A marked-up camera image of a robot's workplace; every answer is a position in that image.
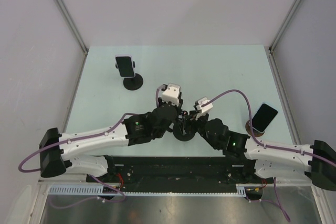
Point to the brown round phone stand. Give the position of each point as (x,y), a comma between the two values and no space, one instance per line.
(251,131)

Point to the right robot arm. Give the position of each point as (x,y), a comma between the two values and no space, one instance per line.
(315,162)

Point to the phone with lilac case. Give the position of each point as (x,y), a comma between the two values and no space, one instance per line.
(125,66)

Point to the right aluminium frame post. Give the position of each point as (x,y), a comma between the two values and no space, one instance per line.
(285,24)

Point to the black phone stand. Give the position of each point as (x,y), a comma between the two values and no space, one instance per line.
(183,137)
(131,83)

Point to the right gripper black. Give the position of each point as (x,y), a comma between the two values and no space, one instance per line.
(188,120)

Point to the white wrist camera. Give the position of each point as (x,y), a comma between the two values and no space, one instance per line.
(171,94)
(202,107)

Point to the left aluminium frame post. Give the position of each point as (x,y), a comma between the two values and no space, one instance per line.
(71,25)

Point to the phone with light blue case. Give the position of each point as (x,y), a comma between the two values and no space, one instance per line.
(263,117)

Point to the aluminium frame post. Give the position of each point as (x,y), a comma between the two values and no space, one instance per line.
(285,24)
(71,25)

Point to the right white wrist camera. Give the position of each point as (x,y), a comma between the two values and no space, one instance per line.
(202,107)

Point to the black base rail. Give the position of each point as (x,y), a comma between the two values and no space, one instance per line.
(198,175)

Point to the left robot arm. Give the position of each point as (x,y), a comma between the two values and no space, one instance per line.
(61,153)

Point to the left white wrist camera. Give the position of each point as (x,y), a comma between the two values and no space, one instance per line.
(171,94)

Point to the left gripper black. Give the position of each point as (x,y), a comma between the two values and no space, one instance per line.
(177,107)

